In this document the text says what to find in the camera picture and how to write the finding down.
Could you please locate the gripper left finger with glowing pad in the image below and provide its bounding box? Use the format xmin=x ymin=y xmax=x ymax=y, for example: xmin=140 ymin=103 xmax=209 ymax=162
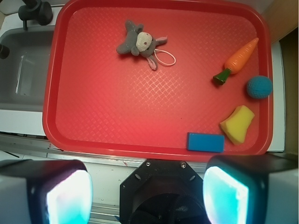
xmin=0 ymin=159 xmax=93 ymax=224

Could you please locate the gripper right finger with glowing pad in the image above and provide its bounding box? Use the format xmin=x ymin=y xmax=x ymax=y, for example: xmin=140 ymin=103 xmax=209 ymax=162
xmin=203 ymin=154 xmax=299 ymax=224

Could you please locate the orange toy carrot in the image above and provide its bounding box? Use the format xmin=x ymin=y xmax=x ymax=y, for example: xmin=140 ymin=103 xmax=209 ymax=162
xmin=213 ymin=38 xmax=259 ymax=85

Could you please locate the yellow sponge piece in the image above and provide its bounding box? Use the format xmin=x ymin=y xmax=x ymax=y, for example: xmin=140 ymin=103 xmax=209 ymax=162
xmin=220 ymin=105 xmax=255 ymax=145

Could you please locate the blue rectangular block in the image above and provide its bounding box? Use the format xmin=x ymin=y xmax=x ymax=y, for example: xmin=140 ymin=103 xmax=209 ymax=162
xmin=187 ymin=133 xmax=225 ymax=153

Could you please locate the blue textured ball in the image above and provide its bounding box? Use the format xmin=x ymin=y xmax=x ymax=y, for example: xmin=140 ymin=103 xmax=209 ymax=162
xmin=246 ymin=76 xmax=273 ymax=99

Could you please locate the grey toy sink basin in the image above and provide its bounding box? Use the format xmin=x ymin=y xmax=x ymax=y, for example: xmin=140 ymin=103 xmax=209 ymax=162
xmin=0 ymin=26 xmax=54 ymax=112

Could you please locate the red plastic tray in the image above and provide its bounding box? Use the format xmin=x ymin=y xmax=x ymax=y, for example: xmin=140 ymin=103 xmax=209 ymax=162
xmin=43 ymin=0 xmax=273 ymax=162

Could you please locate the black sink knob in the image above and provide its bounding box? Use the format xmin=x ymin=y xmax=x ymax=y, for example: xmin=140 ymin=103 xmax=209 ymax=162
xmin=0 ymin=44 xmax=10 ymax=59

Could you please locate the grey plush bunny toy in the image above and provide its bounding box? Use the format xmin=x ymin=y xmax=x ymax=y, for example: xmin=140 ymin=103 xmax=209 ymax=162
xmin=116 ymin=20 xmax=176 ymax=70

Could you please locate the black toy faucet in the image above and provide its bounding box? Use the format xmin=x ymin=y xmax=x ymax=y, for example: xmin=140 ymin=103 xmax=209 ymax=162
xmin=18 ymin=0 xmax=53 ymax=30

